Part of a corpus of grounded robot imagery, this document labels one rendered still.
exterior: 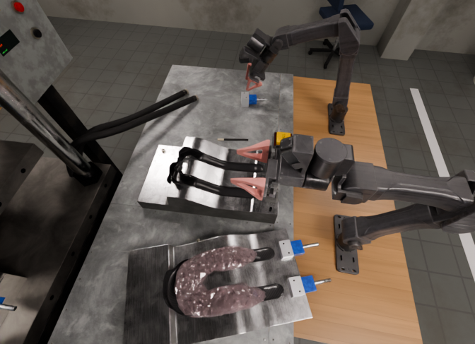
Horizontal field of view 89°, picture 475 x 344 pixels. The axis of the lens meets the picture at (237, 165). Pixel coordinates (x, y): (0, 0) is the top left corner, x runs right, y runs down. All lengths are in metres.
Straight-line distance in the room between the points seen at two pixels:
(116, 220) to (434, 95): 3.04
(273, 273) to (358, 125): 0.81
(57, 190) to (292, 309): 0.98
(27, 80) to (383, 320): 1.36
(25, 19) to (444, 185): 1.24
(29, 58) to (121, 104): 1.65
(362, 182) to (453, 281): 1.65
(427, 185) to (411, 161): 1.86
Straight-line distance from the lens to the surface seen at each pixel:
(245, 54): 1.07
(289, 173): 0.50
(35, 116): 0.92
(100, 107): 2.76
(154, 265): 0.79
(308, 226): 0.94
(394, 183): 0.57
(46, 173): 1.30
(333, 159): 0.46
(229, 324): 0.76
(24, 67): 1.09
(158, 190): 0.94
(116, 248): 0.97
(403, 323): 0.99
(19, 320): 1.09
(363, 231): 0.79
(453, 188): 0.63
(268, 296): 0.81
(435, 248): 2.16
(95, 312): 0.95
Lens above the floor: 1.65
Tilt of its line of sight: 57 degrees down
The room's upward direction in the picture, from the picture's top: straight up
